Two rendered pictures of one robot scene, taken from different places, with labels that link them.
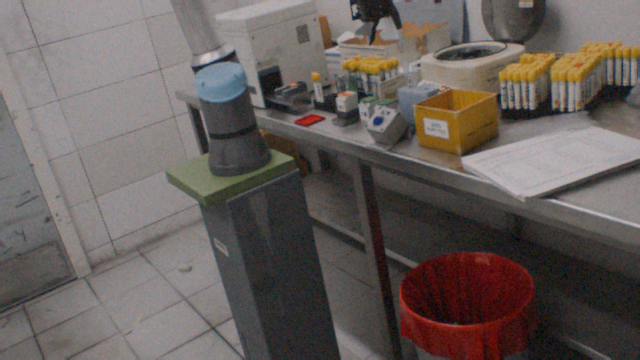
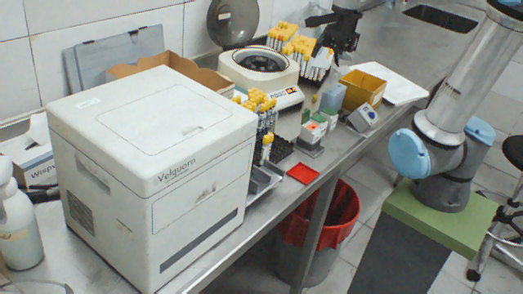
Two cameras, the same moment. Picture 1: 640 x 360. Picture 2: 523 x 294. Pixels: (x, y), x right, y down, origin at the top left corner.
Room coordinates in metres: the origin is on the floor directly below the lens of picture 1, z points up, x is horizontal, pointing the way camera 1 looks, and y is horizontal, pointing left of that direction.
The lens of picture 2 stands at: (2.16, 0.75, 1.59)
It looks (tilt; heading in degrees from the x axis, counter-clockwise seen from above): 35 degrees down; 243
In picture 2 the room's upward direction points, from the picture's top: 10 degrees clockwise
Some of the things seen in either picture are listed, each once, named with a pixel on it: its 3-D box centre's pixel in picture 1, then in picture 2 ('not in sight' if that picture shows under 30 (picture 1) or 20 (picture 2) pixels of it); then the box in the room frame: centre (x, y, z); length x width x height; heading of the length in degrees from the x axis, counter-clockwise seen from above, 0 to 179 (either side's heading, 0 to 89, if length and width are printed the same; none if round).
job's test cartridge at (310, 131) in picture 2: (348, 105); (310, 135); (1.56, -0.12, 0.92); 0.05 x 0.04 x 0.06; 118
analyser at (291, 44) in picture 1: (271, 51); (161, 168); (2.03, 0.07, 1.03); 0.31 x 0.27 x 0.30; 30
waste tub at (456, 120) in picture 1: (455, 120); (359, 92); (1.25, -0.33, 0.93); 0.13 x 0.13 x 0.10; 32
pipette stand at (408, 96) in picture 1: (419, 107); (331, 102); (1.40, -0.29, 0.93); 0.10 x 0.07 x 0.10; 33
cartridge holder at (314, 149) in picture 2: (349, 114); (307, 143); (1.56, -0.12, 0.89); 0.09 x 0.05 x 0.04; 118
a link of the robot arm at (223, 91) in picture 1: (224, 96); (461, 142); (1.32, 0.17, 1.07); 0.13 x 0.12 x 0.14; 5
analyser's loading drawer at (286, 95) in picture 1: (284, 94); (248, 186); (1.82, 0.05, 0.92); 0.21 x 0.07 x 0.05; 30
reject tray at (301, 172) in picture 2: (309, 120); (302, 173); (1.63, -0.01, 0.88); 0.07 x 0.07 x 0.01; 30
